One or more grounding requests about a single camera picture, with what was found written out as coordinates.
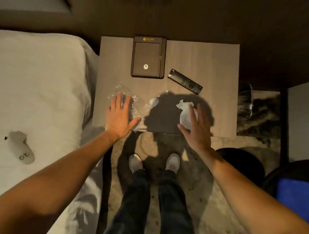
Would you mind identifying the person's right forearm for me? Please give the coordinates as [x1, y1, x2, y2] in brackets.
[199, 148, 309, 234]

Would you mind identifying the white pillow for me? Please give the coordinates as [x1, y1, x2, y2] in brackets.
[0, 0, 71, 13]

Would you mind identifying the white handheld controller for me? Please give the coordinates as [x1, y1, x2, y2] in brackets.
[4, 131, 35, 165]

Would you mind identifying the white bed duvet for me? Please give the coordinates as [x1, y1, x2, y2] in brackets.
[0, 30, 104, 234]

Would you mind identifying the beige patterned rug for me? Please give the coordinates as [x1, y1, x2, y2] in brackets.
[106, 90, 282, 234]

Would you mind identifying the dark brown leather tray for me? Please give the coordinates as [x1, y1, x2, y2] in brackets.
[131, 36, 167, 79]

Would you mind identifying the black remote control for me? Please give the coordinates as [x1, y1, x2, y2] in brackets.
[168, 69, 203, 95]

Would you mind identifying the person's trouser leg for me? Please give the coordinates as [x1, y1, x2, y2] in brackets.
[158, 169, 194, 234]
[103, 169, 151, 234]

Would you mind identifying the person's right hand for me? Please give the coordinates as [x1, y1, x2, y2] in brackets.
[177, 104, 214, 156]

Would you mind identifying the blue cloth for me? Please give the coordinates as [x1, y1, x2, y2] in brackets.
[276, 178, 309, 223]

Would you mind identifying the person's right grey shoe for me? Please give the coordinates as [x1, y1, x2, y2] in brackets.
[165, 153, 181, 174]

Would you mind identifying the person's right trouser leg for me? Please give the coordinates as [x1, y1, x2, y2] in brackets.
[158, 169, 194, 234]

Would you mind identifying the person's left trouser leg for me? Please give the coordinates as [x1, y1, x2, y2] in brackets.
[103, 169, 151, 234]

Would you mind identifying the person's left hand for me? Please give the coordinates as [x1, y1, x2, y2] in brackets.
[105, 93, 141, 143]

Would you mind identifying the person's left grey shoe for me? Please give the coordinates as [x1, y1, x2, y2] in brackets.
[129, 153, 144, 174]

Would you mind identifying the person's left forearm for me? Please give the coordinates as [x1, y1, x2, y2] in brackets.
[0, 131, 117, 234]

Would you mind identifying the white crumpled tissue paper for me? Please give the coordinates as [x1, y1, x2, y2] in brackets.
[176, 99, 199, 129]

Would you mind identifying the clear plastic bag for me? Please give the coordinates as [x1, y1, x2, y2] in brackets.
[237, 82, 253, 121]

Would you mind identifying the black round waste bin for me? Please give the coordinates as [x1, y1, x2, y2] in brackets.
[215, 147, 266, 188]

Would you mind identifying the clear crumpled plastic wrap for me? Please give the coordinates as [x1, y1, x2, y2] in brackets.
[108, 82, 151, 132]

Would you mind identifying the person's grey shoe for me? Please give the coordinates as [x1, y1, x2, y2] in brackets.
[129, 153, 144, 174]
[165, 153, 181, 174]

